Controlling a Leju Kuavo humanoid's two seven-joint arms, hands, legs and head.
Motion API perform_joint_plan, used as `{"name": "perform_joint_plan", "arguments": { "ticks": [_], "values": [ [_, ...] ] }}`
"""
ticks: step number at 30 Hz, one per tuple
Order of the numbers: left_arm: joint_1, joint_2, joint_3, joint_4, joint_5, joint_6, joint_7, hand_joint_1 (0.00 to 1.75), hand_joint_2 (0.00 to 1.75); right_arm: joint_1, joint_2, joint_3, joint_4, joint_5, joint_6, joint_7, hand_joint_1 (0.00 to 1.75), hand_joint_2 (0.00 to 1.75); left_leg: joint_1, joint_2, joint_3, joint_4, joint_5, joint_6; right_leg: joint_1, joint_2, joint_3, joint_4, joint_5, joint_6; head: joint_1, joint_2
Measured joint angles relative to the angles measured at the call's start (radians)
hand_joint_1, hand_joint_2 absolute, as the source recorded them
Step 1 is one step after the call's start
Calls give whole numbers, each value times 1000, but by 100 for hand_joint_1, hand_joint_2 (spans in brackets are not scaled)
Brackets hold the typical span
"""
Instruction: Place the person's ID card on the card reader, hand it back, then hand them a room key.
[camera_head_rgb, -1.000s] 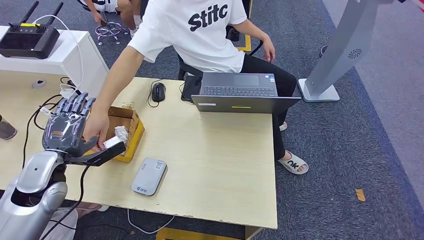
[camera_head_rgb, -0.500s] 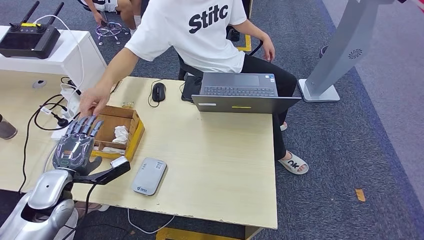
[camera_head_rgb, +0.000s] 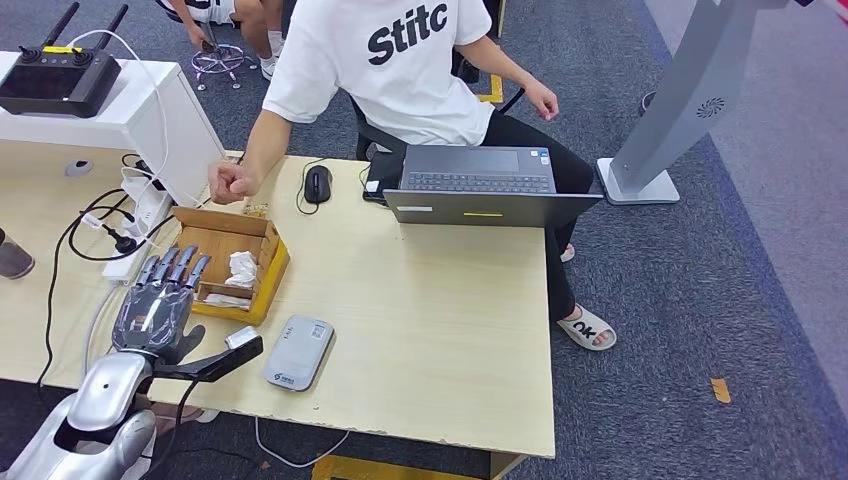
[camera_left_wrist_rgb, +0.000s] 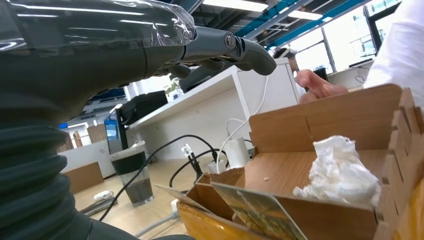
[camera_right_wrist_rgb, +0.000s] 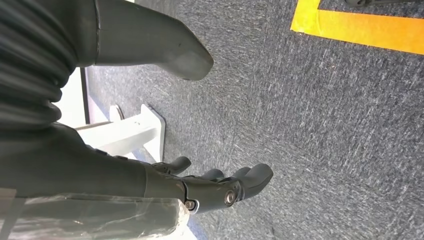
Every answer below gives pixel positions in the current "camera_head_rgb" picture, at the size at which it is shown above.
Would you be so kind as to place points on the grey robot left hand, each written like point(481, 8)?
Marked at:
point(156, 318)

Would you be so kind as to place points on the person's right hand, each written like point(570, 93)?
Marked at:
point(232, 182)

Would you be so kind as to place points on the person's left hand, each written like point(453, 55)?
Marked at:
point(542, 99)

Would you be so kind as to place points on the patterned ID card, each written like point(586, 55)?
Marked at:
point(256, 210)

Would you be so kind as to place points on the person's right forearm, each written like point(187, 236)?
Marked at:
point(268, 146)

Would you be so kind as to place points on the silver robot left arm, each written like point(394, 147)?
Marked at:
point(99, 411)

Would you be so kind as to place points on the person's left forearm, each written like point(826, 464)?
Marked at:
point(493, 63)

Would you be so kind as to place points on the white room key cards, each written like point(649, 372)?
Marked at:
point(226, 301)

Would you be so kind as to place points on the grey card reader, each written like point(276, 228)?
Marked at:
point(298, 354)

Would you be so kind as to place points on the crouching person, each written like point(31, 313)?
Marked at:
point(248, 20)

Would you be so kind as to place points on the yellow floor tape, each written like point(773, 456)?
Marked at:
point(495, 89)

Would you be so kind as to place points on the black computer mouse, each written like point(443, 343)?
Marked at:
point(317, 183)

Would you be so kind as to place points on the crumpled white paper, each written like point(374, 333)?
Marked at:
point(242, 268)

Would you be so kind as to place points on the white power strip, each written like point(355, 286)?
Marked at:
point(147, 210)

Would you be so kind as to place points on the dark grey laptop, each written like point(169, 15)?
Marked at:
point(478, 171)

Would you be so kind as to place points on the white cabinet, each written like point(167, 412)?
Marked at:
point(138, 124)

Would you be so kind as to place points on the yellow brown cardboard box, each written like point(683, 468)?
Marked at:
point(268, 291)

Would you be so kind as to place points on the chrome stool base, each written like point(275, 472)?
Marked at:
point(218, 61)

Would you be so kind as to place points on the grey kiosk stand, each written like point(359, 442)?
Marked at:
point(688, 99)

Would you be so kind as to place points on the black phone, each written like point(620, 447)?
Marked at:
point(383, 173)

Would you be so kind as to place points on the dark cup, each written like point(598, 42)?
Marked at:
point(13, 260)

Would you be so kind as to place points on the black remote controller with antennas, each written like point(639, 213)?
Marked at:
point(58, 81)

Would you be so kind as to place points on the white sandal with print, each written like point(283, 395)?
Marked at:
point(584, 330)

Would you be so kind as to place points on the yellow box under desk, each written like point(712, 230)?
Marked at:
point(371, 470)

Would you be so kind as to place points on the orange floor tape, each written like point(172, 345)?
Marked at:
point(721, 391)

